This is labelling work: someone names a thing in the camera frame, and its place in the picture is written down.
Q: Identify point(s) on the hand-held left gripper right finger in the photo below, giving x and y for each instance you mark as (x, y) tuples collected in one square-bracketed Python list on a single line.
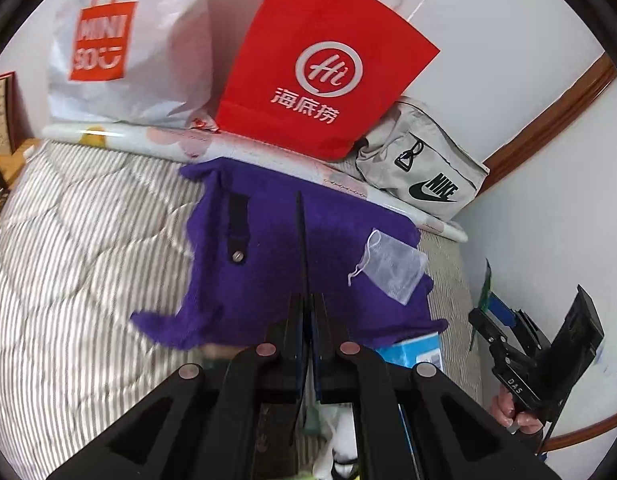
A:
[(318, 360)]

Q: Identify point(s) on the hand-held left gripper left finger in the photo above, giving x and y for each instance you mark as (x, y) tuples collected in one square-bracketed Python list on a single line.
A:
[(297, 360)]

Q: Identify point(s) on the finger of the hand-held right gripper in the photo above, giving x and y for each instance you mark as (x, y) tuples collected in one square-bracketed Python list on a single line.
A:
[(511, 315), (491, 332)]

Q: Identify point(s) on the person's right hand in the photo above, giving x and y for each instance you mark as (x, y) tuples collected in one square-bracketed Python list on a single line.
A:
[(508, 415)]

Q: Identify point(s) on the blue cardboard box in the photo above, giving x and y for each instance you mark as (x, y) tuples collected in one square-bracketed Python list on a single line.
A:
[(413, 350)]

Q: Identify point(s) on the purple towel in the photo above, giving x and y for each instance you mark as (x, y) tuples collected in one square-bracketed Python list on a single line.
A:
[(268, 285)]

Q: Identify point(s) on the grey waist bag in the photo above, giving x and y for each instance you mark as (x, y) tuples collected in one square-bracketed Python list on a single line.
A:
[(438, 160)]

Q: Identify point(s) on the printed paper roll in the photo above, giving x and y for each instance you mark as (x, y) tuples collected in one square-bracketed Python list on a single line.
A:
[(138, 137)]

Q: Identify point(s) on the red paper bag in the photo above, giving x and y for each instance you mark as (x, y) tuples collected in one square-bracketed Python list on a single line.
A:
[(288, 35)]

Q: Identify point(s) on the white plastic shopping bag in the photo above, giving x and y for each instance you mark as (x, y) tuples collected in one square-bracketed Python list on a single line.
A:
[(163, 60)]

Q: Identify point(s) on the wooden nightstand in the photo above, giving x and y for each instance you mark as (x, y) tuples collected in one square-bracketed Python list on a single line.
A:
[(18, 170)]

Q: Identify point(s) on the brown framed book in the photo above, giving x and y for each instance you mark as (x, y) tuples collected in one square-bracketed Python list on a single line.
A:
[(1, 115)]

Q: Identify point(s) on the wooden door frame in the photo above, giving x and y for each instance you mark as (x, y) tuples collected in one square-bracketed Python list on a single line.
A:
[(563, 110)]

